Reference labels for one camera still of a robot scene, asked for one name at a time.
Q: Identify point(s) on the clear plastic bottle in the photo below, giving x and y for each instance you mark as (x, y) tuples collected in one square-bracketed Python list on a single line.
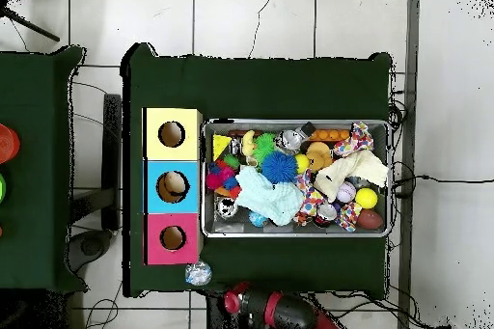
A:
[(198, 273)]

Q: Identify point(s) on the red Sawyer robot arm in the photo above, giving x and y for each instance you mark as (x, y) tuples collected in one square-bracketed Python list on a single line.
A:
[(293, 313)]

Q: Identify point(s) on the wooden box with three holes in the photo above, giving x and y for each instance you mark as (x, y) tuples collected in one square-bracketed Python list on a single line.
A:
[(154, 151)]

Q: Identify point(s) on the mint green waffle cloth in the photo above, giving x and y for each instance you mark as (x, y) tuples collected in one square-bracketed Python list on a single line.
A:
[(266, 196)]

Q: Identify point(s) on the blue spiky rubber ball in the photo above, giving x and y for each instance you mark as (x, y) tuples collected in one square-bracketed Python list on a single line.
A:
[(279, 167)]

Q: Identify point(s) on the grey rounded base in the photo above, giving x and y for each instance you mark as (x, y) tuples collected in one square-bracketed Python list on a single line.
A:
[(90, 246)]

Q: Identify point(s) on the white toy baseball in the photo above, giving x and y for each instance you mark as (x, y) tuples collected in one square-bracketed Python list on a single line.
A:
[(345, 192)]

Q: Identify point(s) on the yellow cheese wedge toy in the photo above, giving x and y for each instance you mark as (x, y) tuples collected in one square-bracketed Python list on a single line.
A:
[(220, 143)]

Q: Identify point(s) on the brown toy football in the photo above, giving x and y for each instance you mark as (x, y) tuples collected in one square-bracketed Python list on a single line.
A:
[(369, 219)]

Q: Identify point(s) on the green spiky rubber ball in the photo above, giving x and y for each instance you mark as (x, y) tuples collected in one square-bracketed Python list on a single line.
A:
[(264, 144)]

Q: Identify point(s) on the yellow tennis ball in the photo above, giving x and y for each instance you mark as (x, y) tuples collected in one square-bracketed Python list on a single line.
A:
[(366, 198)]

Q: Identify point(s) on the brown plush toy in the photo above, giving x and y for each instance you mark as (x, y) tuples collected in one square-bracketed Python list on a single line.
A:
[(318, 156)]

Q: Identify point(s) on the cream waffle cloth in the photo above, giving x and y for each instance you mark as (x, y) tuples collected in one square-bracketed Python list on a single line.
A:
[(347, 170)]

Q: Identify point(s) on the dark green table cloth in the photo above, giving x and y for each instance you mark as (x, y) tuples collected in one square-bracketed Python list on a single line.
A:
[(34, 209), (251, 89)]

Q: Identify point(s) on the green plastic cup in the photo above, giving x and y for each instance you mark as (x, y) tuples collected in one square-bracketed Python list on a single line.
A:
[(2, 188)]

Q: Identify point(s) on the red plastic cup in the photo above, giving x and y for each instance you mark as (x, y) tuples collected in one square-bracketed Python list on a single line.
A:
[(7, 143)]

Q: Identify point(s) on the black tripod leg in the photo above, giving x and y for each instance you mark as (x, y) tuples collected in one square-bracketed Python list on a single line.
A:
[(34, 27)]

